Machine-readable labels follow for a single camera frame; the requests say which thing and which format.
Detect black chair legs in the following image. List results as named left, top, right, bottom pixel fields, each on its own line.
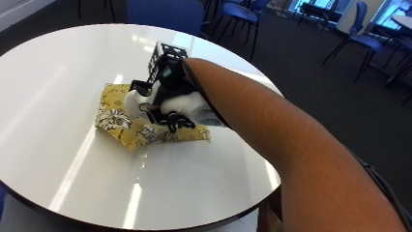
left=76, top=0, right=119, bottom=23

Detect black cable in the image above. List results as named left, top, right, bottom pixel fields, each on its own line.
left=350, top=149, right=412, bottom=228

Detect round white background table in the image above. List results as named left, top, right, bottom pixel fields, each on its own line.
left=391, top=14, right=412, bottom=32

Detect blue padded chair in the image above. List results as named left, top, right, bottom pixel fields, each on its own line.
left=322, top=1, right=387, bottom=83
left=126, top=0, right=211, bottom=38
left=212, top=0, right=270, bottom=62

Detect white marker cube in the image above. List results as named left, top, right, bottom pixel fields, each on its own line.
left=147, top=41, right=191, bottom=84

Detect yellow floral cloth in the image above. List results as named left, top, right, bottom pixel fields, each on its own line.
left=94, top=82, right=212, bottom=152

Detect dark background chair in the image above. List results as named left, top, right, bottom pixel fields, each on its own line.
left=295, top=0, right=346, bottom=28

